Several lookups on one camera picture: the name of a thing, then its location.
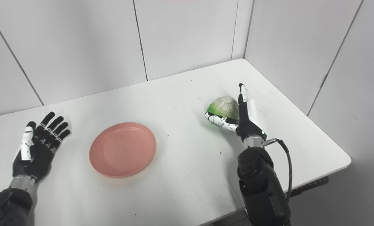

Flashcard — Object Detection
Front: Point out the black and white left hand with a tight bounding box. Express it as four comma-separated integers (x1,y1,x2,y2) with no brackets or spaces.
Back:
12,111,71,183

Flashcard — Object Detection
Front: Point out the black and white right hand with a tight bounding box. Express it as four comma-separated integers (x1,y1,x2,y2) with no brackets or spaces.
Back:
205,83,268,142

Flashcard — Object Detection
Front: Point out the green and white toy cabbage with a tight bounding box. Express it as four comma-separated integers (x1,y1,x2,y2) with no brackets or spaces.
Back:
207,95,240,126

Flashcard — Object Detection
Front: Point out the pink round plate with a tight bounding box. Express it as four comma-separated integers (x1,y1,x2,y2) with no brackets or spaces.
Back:
89,122,157,179

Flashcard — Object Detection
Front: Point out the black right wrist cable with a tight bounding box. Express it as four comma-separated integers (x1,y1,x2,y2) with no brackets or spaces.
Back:
262,138,292,201

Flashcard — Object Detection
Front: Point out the black table frame bar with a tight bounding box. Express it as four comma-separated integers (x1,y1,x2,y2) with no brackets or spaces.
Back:
289,176,329,198

